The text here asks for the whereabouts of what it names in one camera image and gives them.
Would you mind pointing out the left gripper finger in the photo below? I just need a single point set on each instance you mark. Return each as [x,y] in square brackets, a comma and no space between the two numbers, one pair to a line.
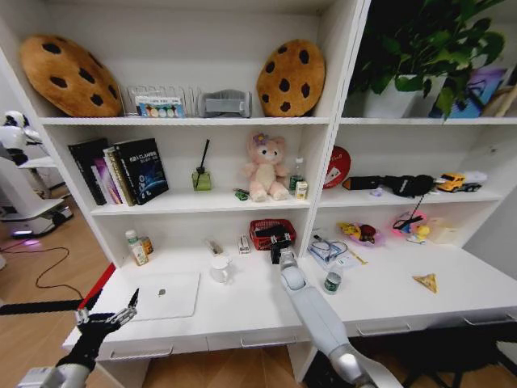
[128,313]
[82,316]

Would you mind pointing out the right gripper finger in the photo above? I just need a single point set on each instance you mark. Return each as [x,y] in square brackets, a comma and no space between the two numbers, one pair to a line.
[276,239]
[287,237]

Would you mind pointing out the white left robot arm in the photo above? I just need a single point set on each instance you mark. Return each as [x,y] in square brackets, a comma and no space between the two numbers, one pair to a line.
[52,376]

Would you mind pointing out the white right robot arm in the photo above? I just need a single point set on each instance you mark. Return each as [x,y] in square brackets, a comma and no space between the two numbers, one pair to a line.
[319,319]

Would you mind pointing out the black item in basket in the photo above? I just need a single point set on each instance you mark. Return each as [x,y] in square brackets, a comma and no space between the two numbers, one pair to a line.
[264,234]

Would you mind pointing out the red mesh basket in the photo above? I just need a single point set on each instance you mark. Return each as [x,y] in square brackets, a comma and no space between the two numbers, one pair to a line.
[258,242]

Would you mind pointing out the red strip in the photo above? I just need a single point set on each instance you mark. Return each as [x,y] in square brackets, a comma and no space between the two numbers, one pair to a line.
[99,285]

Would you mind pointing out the white laptop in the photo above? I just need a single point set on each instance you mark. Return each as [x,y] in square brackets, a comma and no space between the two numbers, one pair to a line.
[169,297]

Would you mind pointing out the black flat bar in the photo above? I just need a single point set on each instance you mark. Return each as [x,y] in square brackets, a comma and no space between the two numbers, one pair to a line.
[36,308]

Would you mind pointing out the small white yellow box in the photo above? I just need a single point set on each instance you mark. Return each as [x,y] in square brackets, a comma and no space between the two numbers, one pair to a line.
[301,191]

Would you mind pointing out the small green toy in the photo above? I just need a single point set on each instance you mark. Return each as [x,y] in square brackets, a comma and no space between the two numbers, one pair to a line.
[241,194]

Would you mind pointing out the white mug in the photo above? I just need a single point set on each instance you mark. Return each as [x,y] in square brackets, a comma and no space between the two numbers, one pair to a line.
[221,270]

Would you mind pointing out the green label bottle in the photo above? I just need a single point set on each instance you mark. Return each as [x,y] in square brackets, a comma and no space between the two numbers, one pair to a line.
[297,178]

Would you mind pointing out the clear water bottle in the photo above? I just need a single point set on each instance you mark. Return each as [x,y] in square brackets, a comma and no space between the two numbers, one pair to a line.
[333,281]

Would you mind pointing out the small pale open box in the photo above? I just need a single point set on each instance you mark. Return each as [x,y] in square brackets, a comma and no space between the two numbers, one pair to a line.
[214,247]

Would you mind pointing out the yellow toy banana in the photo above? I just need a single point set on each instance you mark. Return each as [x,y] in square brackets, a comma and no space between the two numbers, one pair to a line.
[349,229]

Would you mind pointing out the white shelf desk unit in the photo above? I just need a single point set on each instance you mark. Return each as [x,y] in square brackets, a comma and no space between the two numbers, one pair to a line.
[242,307]

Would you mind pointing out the amber jar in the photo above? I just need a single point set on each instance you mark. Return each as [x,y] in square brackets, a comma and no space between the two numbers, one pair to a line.
[147,245]

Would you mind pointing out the pink plush toy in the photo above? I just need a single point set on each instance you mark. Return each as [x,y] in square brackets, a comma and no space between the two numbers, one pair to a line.
[266,169]

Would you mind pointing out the white green lid bottle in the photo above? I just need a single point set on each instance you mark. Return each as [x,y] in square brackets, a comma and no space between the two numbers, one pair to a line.
[131,240]

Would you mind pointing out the yellow ruler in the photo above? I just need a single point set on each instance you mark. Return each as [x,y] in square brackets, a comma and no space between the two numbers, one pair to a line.
[358,255]

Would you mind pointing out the red toy fruit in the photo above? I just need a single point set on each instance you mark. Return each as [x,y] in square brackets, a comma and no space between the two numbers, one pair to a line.
[367,232]

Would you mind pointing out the red round plate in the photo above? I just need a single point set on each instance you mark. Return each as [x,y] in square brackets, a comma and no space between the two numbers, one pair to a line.
[337,167]

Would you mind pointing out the pink fruit bowl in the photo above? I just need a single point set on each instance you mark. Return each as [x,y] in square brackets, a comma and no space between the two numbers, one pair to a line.
[373,241]

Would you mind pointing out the black long flashlight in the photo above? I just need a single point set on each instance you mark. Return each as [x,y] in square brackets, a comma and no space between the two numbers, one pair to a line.
[363,182]

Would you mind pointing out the green reed diffuser bottle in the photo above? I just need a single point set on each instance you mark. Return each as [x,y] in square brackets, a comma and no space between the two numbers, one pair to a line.
[201,180]

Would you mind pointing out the small purple item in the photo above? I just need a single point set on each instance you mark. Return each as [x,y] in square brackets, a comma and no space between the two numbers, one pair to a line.
[376,192]

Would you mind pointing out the pink round tray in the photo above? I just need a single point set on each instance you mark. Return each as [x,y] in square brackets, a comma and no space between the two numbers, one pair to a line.
[400,230]

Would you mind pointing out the black hair dryer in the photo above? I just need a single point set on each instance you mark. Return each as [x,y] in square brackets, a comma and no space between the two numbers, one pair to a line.
[410,186]

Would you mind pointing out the purple cover book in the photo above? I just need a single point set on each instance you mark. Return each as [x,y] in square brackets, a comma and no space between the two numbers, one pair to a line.
[106,182]

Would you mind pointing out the yellow rubber duck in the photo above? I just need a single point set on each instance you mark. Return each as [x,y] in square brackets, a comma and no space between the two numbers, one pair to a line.
[422,233]

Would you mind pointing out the pale spine book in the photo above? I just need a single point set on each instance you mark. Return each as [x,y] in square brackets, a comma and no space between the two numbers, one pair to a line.
[119,178]

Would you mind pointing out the black book blue print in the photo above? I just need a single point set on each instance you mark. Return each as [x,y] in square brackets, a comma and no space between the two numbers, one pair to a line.
[143,171]

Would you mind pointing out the grey fabric pouch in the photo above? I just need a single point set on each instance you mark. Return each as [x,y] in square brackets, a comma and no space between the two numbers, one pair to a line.
[226,105]

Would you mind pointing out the black hardcover book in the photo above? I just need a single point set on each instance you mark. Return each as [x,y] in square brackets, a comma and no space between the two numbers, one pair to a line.
[87,169]

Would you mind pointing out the yellow triangular snack pack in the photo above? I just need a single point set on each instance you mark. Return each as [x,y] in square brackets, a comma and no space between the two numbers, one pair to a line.
[427,282]

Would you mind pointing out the white humanoid robot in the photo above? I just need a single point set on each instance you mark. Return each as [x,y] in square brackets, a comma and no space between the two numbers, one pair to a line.
[18,178]

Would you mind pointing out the small brown cookie cushion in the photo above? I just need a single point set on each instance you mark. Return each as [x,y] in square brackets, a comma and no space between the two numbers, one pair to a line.
[291,78]

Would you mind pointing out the white plant pot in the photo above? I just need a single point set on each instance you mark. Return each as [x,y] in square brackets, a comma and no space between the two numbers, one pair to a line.
[387,101]

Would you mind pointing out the colourful card box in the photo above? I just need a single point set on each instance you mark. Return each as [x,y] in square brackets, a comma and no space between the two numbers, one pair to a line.
[160,108]

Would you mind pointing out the yellow toy truck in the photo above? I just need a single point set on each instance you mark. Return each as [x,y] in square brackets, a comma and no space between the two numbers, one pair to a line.
[454,182]

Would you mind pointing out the black office chair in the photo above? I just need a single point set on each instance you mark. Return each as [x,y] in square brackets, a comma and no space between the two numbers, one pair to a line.
[456,359]

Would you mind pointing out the large brown cookie cushion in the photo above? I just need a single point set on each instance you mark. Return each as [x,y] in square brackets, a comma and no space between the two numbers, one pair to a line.
[66,74]

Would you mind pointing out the purple blue picture box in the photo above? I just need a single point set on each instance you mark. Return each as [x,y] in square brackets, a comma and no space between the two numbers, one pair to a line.
[482,91]

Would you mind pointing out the green leafy plant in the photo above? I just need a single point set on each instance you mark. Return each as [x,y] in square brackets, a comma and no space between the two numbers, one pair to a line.
[428,36]

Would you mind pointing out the beige wooden item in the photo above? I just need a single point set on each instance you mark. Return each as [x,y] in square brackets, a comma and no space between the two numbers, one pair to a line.
[503,103]

